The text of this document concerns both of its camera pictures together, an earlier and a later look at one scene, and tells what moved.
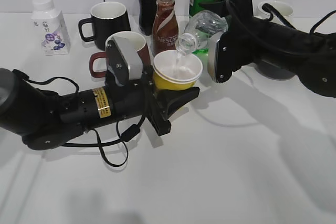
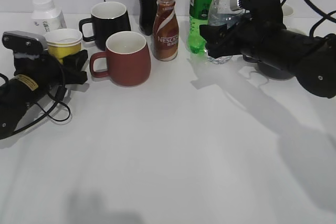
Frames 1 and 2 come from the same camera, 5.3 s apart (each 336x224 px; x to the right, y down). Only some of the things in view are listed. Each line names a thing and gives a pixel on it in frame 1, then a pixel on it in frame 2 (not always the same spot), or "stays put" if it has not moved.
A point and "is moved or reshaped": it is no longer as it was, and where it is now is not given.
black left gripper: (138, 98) → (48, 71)
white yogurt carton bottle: (50, 25) stays put
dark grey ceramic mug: (273, 71) stays put
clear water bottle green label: (203, 26) is moved or reshaped
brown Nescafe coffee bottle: (165, 25) stays put
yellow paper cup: (172, 72) → (62, 42)
